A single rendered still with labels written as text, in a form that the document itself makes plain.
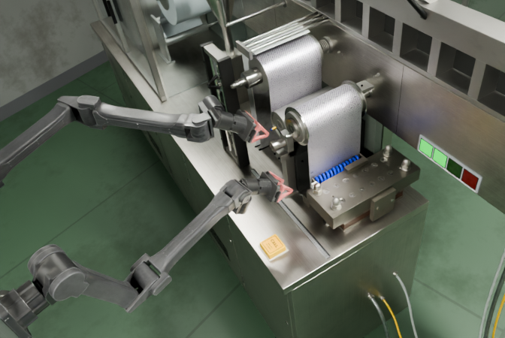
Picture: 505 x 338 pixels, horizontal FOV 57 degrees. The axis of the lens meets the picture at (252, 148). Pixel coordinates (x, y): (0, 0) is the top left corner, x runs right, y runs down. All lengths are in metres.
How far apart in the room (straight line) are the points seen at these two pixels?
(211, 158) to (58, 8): 2.84
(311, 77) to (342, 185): 0.43
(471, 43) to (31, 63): 3.88
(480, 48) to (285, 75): 0.69
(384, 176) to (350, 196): 0.16
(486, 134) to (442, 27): 0.32
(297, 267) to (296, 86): 0.67
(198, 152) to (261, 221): 0.52
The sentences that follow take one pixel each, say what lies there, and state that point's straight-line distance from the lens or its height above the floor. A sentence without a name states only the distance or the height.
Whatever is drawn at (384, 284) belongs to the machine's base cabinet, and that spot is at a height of 0.48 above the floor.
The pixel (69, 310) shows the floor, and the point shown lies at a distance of 2.97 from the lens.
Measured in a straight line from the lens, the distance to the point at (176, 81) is 2.49.
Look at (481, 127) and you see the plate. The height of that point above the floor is 1.39.
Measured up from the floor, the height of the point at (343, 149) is 1.09.
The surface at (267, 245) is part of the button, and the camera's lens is 1.70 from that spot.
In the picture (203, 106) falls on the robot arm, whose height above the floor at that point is 1.44.
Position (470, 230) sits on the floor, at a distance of 3.00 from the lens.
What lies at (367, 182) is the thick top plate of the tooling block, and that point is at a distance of 1.74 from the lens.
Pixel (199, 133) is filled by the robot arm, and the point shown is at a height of 1.43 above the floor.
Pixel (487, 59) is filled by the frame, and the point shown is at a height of 1.59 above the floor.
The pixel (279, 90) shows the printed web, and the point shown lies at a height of 1.29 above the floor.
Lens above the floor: 2.30
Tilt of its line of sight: 42 degrees down
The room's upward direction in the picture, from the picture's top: 10 degrees counter-clockwise
